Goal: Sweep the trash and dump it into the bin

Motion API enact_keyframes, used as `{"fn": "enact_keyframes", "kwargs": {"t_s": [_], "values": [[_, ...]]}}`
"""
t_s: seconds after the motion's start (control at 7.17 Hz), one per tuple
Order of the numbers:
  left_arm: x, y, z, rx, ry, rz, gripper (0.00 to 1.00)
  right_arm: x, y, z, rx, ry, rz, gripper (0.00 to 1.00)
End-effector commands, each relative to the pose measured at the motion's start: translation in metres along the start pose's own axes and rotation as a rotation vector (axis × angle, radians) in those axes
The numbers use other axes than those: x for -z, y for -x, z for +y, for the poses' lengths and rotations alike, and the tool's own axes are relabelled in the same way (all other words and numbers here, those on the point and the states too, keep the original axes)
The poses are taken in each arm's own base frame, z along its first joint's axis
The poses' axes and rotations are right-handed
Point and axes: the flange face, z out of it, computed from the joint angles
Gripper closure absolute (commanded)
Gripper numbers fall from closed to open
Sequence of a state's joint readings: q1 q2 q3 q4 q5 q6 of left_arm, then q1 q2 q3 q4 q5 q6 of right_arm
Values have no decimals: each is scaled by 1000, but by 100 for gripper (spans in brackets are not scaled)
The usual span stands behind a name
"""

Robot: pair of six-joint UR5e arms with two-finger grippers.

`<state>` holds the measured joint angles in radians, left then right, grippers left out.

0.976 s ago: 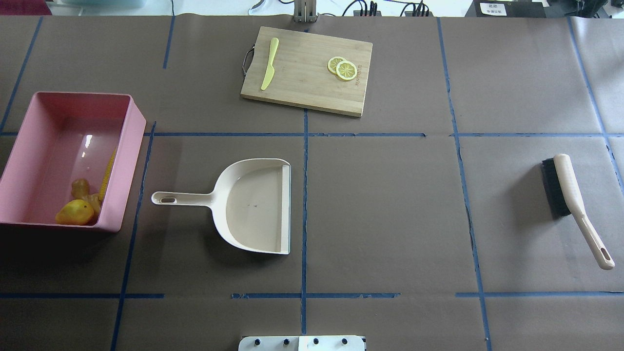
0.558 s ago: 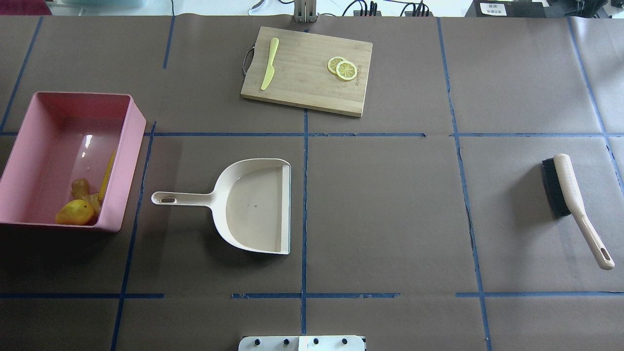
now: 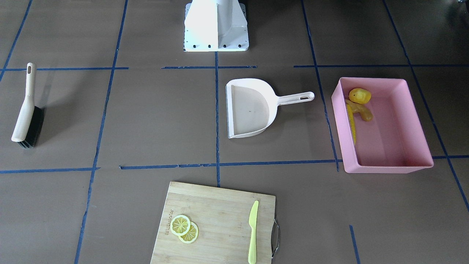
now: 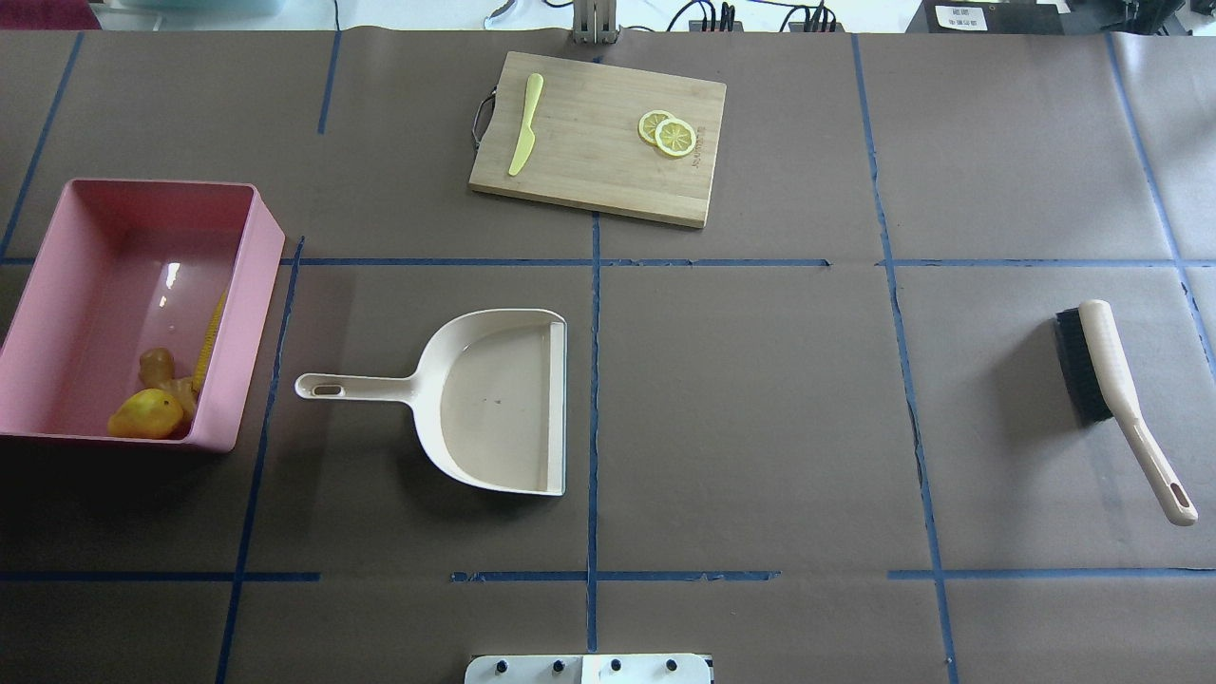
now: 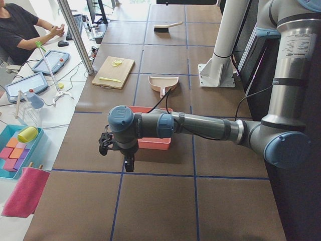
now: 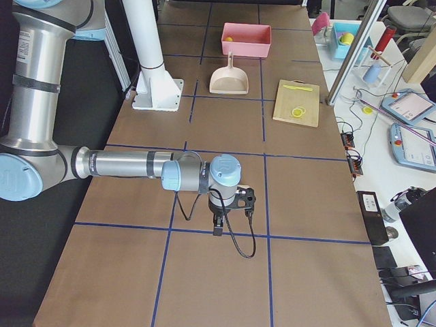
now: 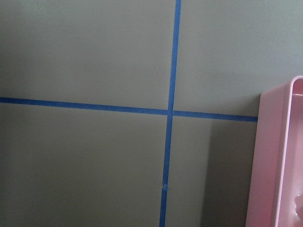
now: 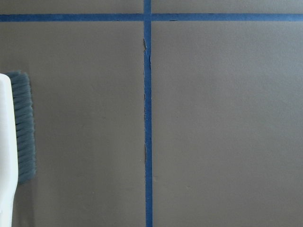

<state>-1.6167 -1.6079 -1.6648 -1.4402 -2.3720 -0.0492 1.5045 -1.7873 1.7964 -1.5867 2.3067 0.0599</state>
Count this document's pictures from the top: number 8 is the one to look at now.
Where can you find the cream hand brush black bristles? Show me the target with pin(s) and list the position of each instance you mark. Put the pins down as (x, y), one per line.
(17, 140)

